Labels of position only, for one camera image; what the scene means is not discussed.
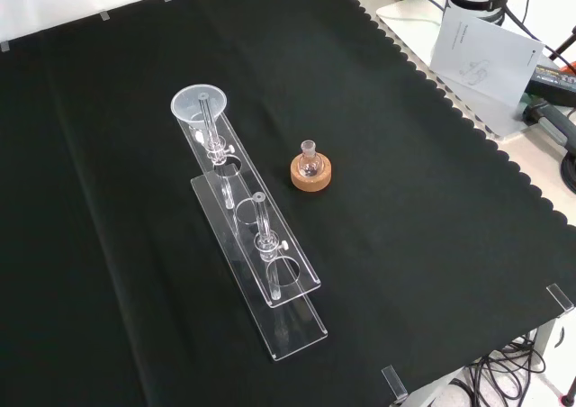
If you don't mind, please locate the clear acrylic funnel stand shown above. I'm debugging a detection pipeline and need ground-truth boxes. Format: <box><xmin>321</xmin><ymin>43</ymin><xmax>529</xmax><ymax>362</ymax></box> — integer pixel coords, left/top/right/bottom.
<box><xmin>173</xmin><ymin>92</ymin><xmax>329</xmax><ymax>363</ymax></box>

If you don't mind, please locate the green and black plug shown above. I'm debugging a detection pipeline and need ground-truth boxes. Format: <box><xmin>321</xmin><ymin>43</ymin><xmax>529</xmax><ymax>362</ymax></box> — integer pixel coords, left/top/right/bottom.
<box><xmin>520</xmin><ymin>95</ymin><xmax>576</xmax><ymax>156</ymax></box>

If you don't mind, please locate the black tripod leg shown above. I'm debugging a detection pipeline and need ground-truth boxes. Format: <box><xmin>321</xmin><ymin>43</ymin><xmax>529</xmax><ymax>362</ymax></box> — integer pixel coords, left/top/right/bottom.
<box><xmin>546</xmin><ymin>24</ymin><xmax>576</xmax><ymax>64</ymax></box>

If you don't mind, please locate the small round-bottom glass flask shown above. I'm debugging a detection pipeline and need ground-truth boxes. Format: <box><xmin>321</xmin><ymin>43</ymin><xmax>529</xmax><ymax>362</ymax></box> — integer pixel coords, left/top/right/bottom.
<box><xmin>299</xmin><ymin>140</ymin><xmax>324</xmax><ymax>178</ymax></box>

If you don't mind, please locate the black cable tangle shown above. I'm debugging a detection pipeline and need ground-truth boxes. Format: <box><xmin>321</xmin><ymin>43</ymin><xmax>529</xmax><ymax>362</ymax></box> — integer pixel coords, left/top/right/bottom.
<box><xmin>449</xmin><ymin>330</ymin><xmax>548</xmax><ymax>407</ymax></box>

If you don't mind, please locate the grey table leg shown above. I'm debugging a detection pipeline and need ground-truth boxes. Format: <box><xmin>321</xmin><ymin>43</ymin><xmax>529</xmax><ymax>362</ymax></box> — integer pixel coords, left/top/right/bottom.
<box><xmin>532</xmin><ymin>310</ymin><xmax>569</xmax><ymax>368</ymax></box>

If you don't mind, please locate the black cloth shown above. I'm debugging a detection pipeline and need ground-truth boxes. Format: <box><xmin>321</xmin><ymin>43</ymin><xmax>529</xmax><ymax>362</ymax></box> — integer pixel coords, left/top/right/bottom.
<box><xmin>0</xmin><ymin>0</ymin><xmax>576</xmax><ymax>407</ymax></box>

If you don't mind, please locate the black power adapter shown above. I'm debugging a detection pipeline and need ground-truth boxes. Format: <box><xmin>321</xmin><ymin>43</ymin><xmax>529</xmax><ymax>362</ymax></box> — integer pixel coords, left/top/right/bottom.
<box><xmin>526</xmin><ymin>62</ymin><xmax>576</xmax><ymax>107</ymax></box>

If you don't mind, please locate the cork ring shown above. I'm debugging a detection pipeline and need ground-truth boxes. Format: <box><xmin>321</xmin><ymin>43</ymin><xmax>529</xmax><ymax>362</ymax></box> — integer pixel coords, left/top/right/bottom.
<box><xmin>289</xmin><ymin>152</ymin><xmax>335</xmax><ymax>193</ymax></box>

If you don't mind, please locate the pale board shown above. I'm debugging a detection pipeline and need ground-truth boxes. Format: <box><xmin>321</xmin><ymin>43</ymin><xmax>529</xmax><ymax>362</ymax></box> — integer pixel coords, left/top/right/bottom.
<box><xmin>375</xmin><ymin>0</ymin><xmax>541</xmax><ymax>139</ymax></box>

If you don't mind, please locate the black coiled cable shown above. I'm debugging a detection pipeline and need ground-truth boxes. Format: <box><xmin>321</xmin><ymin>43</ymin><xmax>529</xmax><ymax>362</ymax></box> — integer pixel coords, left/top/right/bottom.
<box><xmin>559</xmin><ymin>150</ymin><xmax>576</xmax><ymax>197</ymax></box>

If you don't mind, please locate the translucent plastic funnel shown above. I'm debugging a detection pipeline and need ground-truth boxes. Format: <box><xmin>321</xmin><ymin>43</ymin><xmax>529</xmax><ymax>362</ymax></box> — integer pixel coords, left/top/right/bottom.
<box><xmin>169</xmin><ymin>84</ymin><xmax>228</xmax><ymax>149</ymax></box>

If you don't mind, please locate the white printed booklet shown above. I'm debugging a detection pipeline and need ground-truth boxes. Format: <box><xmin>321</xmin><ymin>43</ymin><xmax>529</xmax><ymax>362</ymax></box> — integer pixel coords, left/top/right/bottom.
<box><xmin>429</xmin><ymin>8</ymin><xmax>545</xmax><ymax>109</ymax></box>

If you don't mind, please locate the clear cloth clip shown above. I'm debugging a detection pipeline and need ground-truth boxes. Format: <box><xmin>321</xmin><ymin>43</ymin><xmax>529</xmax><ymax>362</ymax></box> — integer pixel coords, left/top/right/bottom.
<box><xmin>381</xmin><ymin>365</ymin><xmax>409</xmax><ymax>403</ymax></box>
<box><xmin>545</xmin><ymin>283</ymin><xmax>576</xmax><ymax>313</ymax></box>

